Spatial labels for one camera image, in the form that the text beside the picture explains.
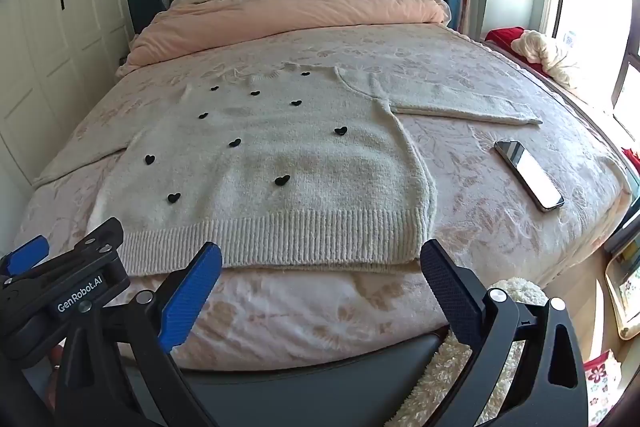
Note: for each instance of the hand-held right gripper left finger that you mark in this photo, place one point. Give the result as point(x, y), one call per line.
point(192, 294)

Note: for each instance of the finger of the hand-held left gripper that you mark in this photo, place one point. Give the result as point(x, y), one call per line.
point(27, 253)
point(102, 234)

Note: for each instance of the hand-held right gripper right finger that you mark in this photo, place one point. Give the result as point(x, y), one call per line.
point(447, 292)

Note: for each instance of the white sweater with black hearts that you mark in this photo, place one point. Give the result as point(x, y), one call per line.
point(280, 167)

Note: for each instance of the bed with pink floral cover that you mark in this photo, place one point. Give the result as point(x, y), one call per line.
point(500, 227)

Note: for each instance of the black smartphone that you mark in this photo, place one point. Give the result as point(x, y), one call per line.
point(529, 174)

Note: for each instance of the floral patterned cloth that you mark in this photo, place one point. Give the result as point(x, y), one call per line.
point(600, 382)

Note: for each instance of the cream tray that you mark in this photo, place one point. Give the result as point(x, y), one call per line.
point(625, 297)

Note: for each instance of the white wardrobe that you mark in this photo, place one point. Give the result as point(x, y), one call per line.
point(60, 37)

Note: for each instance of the white bundled cloth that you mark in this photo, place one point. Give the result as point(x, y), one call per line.
point(545, 54)

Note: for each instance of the red cushion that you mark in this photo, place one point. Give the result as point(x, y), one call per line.
point(502, 39)

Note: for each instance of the pink duvet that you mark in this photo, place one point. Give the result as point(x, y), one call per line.
point(300, 7)

